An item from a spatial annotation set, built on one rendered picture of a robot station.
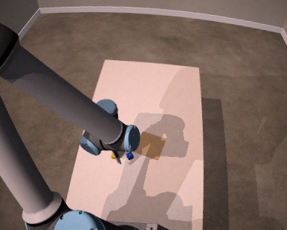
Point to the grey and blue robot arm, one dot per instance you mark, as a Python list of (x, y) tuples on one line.
[(43, 209)]

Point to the brown square mat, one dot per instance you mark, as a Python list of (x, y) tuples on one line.
[(150, 145)]

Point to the blue die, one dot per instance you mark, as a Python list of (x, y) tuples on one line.
[(129, 155)]

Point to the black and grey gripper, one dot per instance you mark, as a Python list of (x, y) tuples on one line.
[(117, 157)]

